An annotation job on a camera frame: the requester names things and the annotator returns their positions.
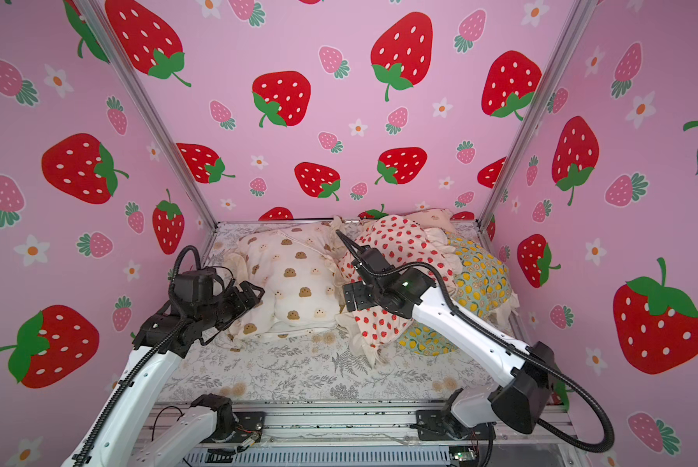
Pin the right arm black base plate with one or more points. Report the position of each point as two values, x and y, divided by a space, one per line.
439 425

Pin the strawberry print pillow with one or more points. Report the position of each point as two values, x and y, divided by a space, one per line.
401 242

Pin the left aluminium frame post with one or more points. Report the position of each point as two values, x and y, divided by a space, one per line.
128 76

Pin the right aluminium frame post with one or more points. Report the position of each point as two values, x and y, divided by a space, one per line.
572 32

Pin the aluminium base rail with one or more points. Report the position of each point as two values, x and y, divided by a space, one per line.
358 433

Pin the cream bear print pillow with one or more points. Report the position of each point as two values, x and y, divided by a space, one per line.
434 221

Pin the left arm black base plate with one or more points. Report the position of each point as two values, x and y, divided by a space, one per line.
243 429

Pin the aluminium frame post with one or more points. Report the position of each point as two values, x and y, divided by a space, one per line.
128 76
572 32

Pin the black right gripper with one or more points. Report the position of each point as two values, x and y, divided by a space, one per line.
358 296

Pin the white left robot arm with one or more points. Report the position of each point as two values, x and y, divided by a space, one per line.
157 353

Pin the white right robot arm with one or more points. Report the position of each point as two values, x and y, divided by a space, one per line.
523 386

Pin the cream large-bear print pillow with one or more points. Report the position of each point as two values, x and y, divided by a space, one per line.
297 269

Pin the lemon print pillow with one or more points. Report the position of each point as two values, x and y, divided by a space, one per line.
482 287

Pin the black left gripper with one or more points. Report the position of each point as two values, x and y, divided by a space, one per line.
239 305

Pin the floral grey table mat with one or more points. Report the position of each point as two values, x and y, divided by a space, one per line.
317 366

